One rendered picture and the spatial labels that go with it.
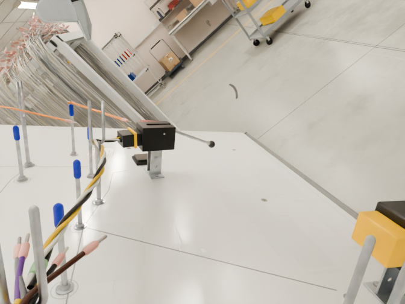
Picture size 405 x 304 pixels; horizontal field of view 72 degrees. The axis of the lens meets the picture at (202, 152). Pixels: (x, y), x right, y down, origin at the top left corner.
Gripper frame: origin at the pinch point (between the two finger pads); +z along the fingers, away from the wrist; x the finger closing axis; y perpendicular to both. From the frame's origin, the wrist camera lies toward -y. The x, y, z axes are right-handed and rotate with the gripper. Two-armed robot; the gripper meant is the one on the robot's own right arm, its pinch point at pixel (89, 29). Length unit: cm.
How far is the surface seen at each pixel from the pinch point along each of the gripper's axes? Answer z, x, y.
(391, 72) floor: 84, -66, -184
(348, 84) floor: 93, -92, -175
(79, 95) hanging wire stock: 19, -62, 4
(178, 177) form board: 26.1, 5.5, -2.5
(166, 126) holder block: 16.9, 4.6, -4.1
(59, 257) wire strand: 10.5, 30.7, 11.7
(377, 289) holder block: 28.9, 36.4, -9.7
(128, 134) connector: 15.3, 4.2, 2.0
